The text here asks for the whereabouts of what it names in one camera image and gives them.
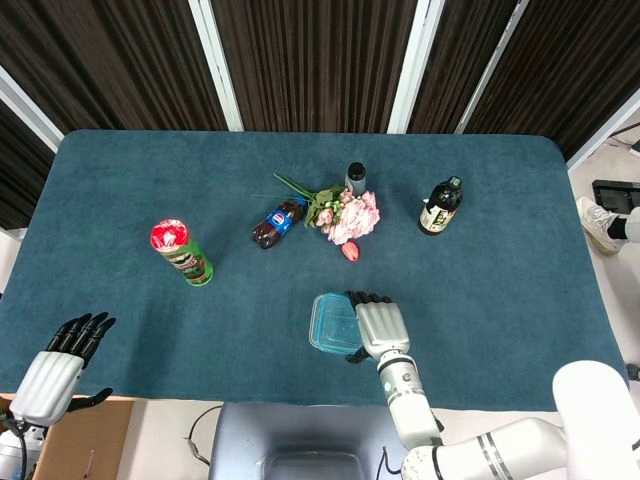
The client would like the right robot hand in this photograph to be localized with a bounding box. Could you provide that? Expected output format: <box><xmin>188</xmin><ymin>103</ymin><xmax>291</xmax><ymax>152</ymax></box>
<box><xmin>343</xmin><ymin>290</ymin><xmax>412</xmax><ymax>364</ymax></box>

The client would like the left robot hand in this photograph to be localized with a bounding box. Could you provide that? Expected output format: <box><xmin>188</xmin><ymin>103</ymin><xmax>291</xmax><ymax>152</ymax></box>
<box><xmin>8</xmin><ymin>312</ymin><xmax>117</xmax><ymax>426</ymax></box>

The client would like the teal plastic lid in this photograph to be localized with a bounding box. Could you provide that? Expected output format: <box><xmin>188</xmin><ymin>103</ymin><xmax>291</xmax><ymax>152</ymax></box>
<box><xmin>310</xmin><ymin>293</ymin><xmax>364</xmax><ymax>355</ymax></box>

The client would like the clear plastic container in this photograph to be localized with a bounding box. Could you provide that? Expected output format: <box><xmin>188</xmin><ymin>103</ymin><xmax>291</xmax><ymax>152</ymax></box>
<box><xmin>308</xmin><ymin>293</ymin><xmax>362</xmax><ymax>356</ymax></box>

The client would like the cardboard box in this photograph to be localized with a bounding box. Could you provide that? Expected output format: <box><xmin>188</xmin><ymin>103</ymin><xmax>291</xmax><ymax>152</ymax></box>
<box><xmin>0</xmin><ymin>394</ymin><xmax>134</xmax><ymax>480</ymax></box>

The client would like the pink artificial flower bouquet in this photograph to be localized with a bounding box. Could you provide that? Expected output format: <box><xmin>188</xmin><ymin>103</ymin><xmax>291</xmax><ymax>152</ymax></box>
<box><xmin>272</xmin><ymin>172</ymin><xmax>381</xmax><ymax>246</ymax></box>

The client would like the dark brown sauce bottle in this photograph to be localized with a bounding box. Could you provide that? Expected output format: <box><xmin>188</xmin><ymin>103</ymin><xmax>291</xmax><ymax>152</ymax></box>
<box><xmin>418</xmin><ymin>175</ymin><xmax>464</xmax><ymax>237</ymax></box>

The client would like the Pepsi cola bottle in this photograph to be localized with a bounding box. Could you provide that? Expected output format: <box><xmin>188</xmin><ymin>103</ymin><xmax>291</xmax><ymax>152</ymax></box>
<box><xmin>250</xmin><ymin>196</ymin><xmax>309</xmax><ymax>251</ymax></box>

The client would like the grey bottle black cap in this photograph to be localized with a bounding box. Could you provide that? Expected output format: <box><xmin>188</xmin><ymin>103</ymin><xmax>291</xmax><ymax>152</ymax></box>
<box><xmin>344</xmin><ymin>161</ymin><xmax>368</xmax><ymax>197</ymax></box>

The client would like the teal tablecloth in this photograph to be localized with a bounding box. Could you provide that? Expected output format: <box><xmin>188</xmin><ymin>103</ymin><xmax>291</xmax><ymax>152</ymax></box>
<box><xmin>0</xmin><ymin>129</ymin><xmax>630</xmax><ymax>414</ymax></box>

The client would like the green Pringles can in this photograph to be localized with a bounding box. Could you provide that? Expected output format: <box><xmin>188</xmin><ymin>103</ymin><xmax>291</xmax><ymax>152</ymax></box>
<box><xmin>150</xmin><ymin>218</ymin><xmax>215</xmax><ymax>288</ymax></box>

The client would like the dark slatted partition panel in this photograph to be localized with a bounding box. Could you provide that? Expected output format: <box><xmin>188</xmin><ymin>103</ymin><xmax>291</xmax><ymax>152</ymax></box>
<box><xmin>212</xmin><ymin>0</ymin><xmax>431</xmax><ymax>134</ymax></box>
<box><xmin>407</xmin><ymin>0</ymin><xmax>531</xmax><ymax>135</ymax></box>
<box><xmin>0</xmin><ymin>69</ymin><xmax>65</xmax><ymax>231</ymax></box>
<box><xmin>462</xmin><ymin>0</ymin><xmax>640</xmax><ymax>174</ymax></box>
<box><xmin>0</xmin><ymin>0</ymin><xmax>245</xmax><ymax>136</ymax></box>

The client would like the white sneaker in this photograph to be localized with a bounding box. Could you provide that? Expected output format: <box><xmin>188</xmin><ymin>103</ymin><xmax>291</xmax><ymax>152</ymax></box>
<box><xmin>575</xmin><ymin>196</ymin><xmax>624</xmax><ymax>256</ymax></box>

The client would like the person's lower leg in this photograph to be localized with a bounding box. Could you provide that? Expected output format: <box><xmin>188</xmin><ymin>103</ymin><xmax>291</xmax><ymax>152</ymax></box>
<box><xmin>607</xmin><ymin>207</ymin><xmax>640</xmax><ymax>241</ymax></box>

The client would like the black flat floor device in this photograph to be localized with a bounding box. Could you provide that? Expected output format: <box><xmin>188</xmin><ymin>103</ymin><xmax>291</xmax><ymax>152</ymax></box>
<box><xmin>592</xmin><ymin>179</ymin><xmax>640</xmax><ymax>211</ymax></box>

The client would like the thin floor cable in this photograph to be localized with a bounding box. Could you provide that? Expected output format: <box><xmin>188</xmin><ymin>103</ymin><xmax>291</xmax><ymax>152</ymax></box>
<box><xmin>185</xmin><ymin>404</ymin><xmax>224</xmax><ymax>466</ymax></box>

